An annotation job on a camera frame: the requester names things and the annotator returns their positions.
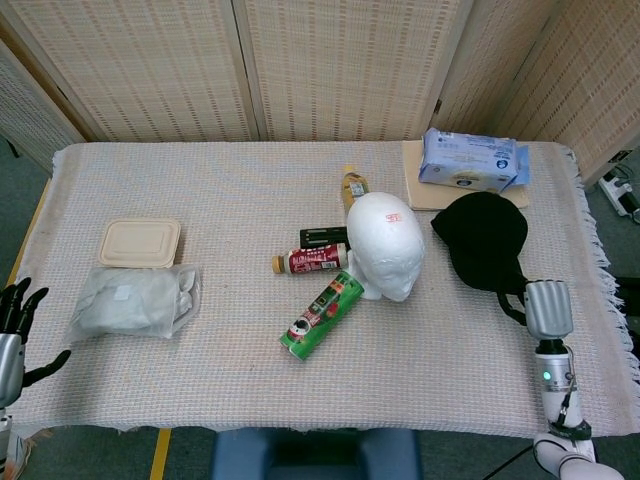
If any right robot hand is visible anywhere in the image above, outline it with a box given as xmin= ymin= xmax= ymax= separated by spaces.
xmin=523 ymin=280 xmax=575 ymax=342

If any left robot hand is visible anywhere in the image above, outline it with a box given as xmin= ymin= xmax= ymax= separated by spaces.
xmin=0 ymin=278 xmax=73 ymax=409

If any black cap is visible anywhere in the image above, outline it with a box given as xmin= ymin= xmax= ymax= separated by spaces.
xmin=430 ymin=191 xmax=530 ymax=327

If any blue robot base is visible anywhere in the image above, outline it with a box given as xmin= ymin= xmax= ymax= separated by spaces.
xmin=209 ymin=427 xmax=421 ymax=480

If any white foam mannequin head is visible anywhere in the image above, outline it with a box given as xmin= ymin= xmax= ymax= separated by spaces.
xmin=346 ymin=191 xmax=427 ymax=303

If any clear plastic bag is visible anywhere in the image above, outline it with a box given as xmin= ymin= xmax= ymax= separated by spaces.
xmin=69 ymin=264 xmax=204 ymax=341

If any white power strip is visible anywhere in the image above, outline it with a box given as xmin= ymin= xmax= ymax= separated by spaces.
xmin=598 ymin=169 xmax=640 ymax=217

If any light wooden board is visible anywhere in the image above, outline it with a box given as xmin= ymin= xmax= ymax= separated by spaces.
xmin=402 ymin=139 xmax=531 ymax=212

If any blue tissue pack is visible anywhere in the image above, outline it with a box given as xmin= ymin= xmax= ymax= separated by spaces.
xmin=417 ymin=127 xmax=530 ymax=194

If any beige lidded lunch box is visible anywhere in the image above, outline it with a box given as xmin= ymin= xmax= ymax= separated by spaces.
xmin=98 ymin=216 xmax=182 ymax=270

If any beige woven tablecloth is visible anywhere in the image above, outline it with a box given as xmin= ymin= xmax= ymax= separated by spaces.
xmin=9 ymin=141 xmax=629 ymax=436

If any green chips can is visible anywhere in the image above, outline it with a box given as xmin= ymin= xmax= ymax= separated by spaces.
xmin=278 ymin=269 xmax=367 ymax=363

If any yellow tea bottle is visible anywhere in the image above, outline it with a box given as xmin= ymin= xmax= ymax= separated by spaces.
xmin=340 ymin=165 xmax=372 ymax=219

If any black rectangular remote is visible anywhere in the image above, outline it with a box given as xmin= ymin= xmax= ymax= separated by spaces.
xmin=299 ymin=226 xmax=350 ymax=250

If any red label drink bottle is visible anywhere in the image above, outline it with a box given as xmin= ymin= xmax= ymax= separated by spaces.
xmin=271 ymin=243 xmax=350 ymax=275

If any woven folding screen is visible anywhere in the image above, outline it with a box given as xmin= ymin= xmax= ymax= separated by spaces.
xmin=0 ymin=0 xmax=640 ymax=187

